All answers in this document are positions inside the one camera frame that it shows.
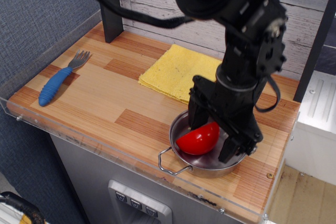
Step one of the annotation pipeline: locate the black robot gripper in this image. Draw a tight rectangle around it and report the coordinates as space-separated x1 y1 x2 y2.
188 68 264 163

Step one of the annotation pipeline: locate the red half-sphere object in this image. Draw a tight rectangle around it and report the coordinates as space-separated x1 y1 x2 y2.
176 122 220 155

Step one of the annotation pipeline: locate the stainless steel pot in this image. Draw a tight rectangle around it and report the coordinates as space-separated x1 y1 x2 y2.
158 111 246 178

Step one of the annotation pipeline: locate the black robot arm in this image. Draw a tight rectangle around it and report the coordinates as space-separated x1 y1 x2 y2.
176 0 287 163

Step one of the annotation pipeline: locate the yellow folded cloth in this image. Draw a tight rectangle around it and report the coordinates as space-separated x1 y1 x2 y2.
138 44 222 104

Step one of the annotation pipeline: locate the yellow object at corner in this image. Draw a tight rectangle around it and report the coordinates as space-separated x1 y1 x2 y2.
19 214 34 224

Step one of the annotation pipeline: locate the white toy sink unit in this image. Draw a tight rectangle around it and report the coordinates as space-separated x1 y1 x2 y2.
285 71 335 185

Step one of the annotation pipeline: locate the silver dispenser panel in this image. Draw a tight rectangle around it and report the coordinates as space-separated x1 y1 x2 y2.
108 179 173 223

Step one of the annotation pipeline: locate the black braided cable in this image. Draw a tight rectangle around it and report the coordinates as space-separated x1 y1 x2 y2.
76 0 192 29

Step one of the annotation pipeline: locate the right black post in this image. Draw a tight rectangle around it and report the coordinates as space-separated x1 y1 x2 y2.
293 0 335 102

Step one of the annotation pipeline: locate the black post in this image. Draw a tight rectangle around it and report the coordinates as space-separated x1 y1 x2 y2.
94 0 124 44
293 0 335 102

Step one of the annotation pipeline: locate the left black post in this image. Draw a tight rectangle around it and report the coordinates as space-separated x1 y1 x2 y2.
94 0 124 44

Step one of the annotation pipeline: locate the blue handled fork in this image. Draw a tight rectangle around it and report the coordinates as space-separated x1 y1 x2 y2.
38 50 90 106

